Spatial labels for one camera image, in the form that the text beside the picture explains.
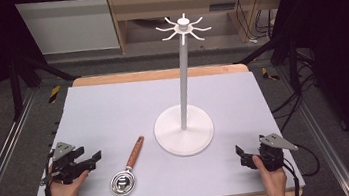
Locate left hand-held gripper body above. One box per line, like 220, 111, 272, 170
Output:
44, 138, 92, 188

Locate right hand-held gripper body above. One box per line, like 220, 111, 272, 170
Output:
255, 129, 302, 174

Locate person's right hand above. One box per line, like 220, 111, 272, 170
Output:
251, 151, 290, 196

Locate person's left hand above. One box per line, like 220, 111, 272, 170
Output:
46, 169, 94, 196

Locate light grey table mat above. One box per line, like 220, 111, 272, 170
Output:
16, 60, 306, 196

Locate white hook rack stand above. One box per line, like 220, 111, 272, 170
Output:
140, 9, 228, 161

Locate yellow black floor tape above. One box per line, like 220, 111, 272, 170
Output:
45, 84, 64, 104
261, 65, 281, 83

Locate black metal stand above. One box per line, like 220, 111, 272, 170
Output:
5, 49, 82, 123
230, 33, 305, 101

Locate wooden table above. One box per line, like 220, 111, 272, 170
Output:
16, 51, 305, 196

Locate white cabinet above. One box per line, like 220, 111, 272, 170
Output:
14, 0, 121, 61

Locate wooden desk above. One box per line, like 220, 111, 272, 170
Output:
105, 0, 301, 60

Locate metal scoop with wooden handle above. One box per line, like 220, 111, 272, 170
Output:
103, 134, 153, 196

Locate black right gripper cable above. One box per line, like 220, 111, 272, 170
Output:
279, 140, 326, 196

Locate black floor cables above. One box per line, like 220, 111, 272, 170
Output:
263, 48, 325, 134

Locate black hanging cables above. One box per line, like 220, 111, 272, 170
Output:
233, 0, 278, 46

